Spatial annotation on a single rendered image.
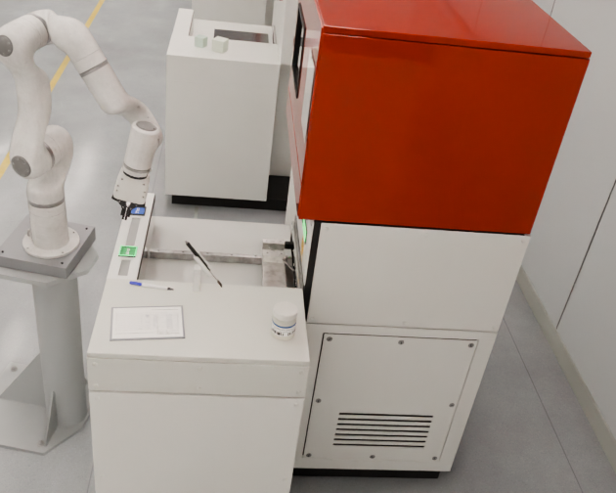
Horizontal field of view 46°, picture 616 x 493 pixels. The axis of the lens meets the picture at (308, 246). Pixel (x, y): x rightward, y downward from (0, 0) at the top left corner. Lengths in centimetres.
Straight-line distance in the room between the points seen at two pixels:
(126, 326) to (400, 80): 104
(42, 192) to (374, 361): 126
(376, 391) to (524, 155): 102
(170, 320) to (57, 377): 92
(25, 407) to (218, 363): 139
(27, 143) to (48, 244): 40
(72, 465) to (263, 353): 123
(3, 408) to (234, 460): 126
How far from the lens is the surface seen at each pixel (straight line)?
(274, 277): 253
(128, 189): 232
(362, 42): 199
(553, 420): 363
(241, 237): 283
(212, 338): 213
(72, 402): 312
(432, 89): 207
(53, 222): 259
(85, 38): 221
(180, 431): 229
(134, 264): 242
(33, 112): 239
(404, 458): 300
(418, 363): 263
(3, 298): 391
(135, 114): 231
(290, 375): 212
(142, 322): 218
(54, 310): 279
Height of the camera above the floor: 237
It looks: 33 degrees down
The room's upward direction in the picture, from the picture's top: 8 degrees clockwise
